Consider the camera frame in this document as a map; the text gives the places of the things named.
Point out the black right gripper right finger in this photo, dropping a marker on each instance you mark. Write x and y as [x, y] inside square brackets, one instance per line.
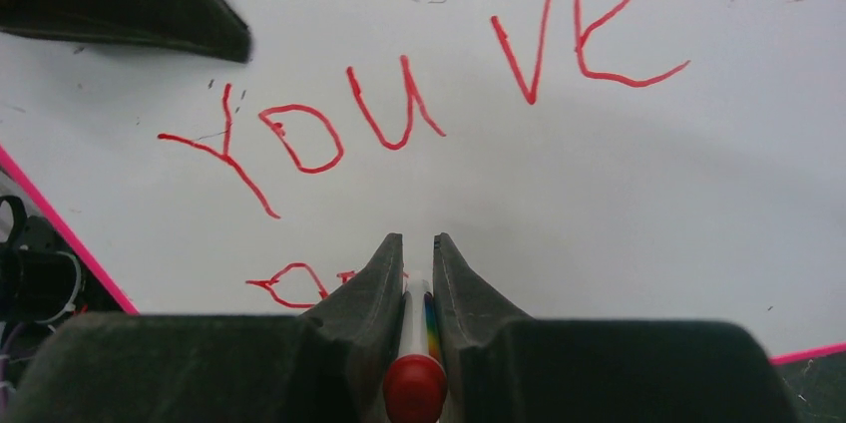
[504, 365]

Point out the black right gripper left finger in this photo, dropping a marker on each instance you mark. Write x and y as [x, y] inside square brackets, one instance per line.
[324, 365]

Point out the white red marker pen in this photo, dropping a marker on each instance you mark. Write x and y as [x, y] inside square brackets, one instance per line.
[415, 383]

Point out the pink framed whiteboard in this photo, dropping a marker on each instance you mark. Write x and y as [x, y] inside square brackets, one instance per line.
[590, 158]

